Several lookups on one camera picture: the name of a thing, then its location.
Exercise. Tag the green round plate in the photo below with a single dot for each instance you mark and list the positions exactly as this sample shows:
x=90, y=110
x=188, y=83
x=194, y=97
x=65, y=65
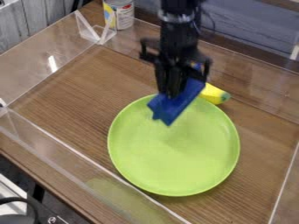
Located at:
x=176, y=160

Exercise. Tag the clear acrylic enclosure wall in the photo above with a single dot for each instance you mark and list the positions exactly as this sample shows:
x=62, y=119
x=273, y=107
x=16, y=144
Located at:
x=64, y=86

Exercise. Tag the clear acrylic corner bracket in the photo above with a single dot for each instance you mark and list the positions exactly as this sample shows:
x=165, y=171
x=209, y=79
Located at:
x=94, y=33

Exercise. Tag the yellow toy banana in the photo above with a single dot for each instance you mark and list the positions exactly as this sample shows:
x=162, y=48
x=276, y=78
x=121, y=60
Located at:
x=213, y=94

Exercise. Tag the blue star-shaped block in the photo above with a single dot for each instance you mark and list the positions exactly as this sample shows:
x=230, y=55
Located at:
x=165, y=107

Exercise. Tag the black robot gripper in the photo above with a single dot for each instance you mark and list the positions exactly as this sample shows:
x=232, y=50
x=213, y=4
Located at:
x=170, y=51

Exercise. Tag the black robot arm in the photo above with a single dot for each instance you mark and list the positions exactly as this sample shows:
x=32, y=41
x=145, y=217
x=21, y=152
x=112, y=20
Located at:
x=180, y=10

